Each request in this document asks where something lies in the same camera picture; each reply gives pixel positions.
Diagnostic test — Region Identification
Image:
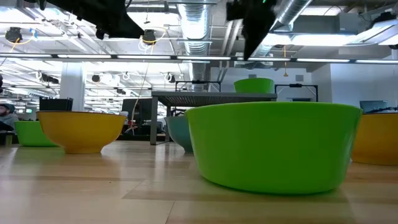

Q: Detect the green plastic mini bowl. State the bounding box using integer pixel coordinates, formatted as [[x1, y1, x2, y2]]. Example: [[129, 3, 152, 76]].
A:
[[185, 101, 363, 195], [14, 120, 58, 147], [233, 77, 275, 94]]

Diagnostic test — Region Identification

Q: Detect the seated person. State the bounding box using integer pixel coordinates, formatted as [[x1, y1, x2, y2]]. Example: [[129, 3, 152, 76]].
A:
[[0, 103, 20, 133]]

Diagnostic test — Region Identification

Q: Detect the black metal stand frame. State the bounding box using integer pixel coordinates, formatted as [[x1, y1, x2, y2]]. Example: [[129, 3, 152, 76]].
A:
[[274, 83, 319, 103], [175, 80, 222, 93]]

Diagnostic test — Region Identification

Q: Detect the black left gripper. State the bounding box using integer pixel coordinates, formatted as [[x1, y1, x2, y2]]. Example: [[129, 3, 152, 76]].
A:
[[46, 0, 146, 40]]

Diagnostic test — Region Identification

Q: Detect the yellow hanging cord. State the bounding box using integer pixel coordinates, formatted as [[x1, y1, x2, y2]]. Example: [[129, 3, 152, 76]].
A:
[[282, 45, 289, 78]]

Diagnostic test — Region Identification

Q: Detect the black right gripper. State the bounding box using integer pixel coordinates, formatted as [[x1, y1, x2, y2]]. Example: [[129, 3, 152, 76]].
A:
[[226, 0, 277, 60]]

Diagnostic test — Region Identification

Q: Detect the long ceiling light strip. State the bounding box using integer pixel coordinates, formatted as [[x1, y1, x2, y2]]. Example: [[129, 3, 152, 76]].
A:
[[0, 53, 398, 64]]

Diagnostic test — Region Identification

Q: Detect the white building column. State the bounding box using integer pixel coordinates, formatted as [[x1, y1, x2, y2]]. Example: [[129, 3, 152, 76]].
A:
[[59, 61, 86, 112]]

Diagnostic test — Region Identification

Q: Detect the black ceiling cable reel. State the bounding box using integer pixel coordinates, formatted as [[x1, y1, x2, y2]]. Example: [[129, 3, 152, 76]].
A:
[[4, 26, 23, 43], [142, 29, 157, 46]]

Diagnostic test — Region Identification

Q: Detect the yellow patterned mini bowl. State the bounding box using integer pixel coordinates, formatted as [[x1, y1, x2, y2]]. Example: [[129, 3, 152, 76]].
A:
[[36, 110, 127, 155], [351, 112, 398, 166]]

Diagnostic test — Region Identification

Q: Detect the teal bowl blue pattern inside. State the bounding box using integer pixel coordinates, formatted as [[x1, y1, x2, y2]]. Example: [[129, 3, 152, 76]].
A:
[[164, 115, 194, 154]]

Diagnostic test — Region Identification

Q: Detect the silver ventilation duct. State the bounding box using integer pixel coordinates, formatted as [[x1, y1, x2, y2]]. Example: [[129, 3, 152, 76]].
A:
[[176, 0, 213, 91], [248, 0, 314, 60]]

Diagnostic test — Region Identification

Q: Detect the black computer monitor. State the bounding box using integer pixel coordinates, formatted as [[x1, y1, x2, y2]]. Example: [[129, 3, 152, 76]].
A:
[[121, 98, 154, 127]]

